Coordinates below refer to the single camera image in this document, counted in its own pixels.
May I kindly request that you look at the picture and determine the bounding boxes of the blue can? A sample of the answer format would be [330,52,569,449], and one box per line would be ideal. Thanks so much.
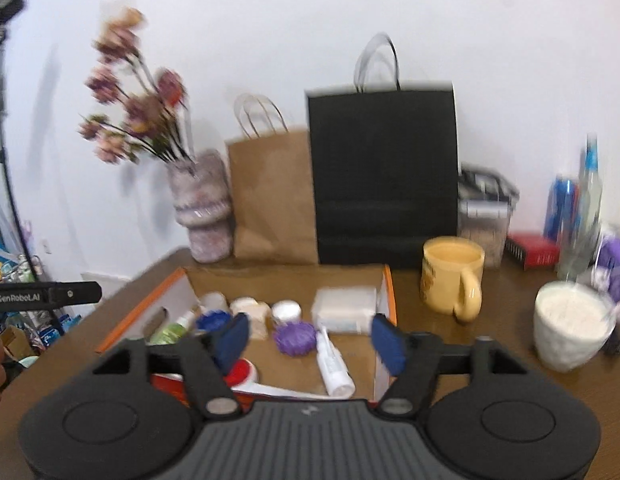
[542,174,581,244]

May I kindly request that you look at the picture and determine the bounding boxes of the purple package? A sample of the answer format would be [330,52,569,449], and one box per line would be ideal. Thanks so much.
[596,234,620,302]

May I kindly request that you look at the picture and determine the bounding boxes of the purple round container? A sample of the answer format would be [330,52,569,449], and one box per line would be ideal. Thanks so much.
[272,322,316,359]

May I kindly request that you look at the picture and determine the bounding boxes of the white tube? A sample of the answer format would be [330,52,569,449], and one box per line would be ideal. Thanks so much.
[314,327,357,399]

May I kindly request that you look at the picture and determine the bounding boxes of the small white jar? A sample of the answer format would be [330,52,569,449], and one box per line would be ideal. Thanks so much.
[270,300,302,327]

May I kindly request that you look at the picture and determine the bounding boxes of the dried pink roses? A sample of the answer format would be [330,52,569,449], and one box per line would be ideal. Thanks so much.
[77,7,196,166]

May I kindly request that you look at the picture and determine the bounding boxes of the red flat box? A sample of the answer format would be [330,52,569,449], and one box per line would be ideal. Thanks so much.
[504,232,561,270]

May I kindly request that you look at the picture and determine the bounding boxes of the white round jar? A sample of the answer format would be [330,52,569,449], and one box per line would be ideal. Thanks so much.
[199,292,229,314]

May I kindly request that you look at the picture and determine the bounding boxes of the blue round lid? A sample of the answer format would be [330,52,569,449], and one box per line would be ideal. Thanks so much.
[195,309,234,334]

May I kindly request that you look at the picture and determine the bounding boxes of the white container with red lid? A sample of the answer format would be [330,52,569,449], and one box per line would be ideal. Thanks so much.
[223,357,296,400]

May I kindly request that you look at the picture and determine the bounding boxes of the clear container with black lid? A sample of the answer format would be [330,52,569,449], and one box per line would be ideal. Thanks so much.
[457,162,520,269]

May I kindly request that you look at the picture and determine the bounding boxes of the blue and white boxes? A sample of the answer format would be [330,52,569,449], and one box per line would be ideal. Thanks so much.
[35,312,89,351]

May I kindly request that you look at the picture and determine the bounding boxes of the yellow mug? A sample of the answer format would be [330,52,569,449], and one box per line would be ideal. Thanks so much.
[420,236,486,324]

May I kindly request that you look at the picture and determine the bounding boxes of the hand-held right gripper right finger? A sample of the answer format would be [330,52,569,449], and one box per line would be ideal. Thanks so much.
[370,313,530,419]

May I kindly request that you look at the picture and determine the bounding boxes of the translucent white plastic box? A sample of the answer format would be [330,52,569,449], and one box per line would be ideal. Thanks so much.
[310,286,379,335]

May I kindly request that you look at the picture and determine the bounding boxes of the black paper bag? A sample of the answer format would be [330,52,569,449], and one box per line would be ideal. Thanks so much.
[304,32,461,269]

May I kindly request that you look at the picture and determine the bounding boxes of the orange-sided cardboard box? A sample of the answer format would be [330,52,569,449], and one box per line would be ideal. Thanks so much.
[95,263,399,407]

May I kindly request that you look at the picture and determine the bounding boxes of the clear bottle with blue cap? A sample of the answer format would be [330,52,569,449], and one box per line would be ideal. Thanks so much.
[557,132,604,282]

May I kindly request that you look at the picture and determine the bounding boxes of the brown paper bag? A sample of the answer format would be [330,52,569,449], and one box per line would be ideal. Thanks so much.
[225,92,321,266]

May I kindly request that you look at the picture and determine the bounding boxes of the green and white bottle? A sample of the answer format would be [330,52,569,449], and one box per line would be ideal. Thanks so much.
[149,309,197,346]

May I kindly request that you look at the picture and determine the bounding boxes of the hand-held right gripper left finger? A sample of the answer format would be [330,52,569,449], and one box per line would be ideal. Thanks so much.
[92,311,252,419]

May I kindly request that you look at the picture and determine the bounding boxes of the pink mottled vase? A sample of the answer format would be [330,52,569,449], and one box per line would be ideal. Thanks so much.
[167,149,236,264]

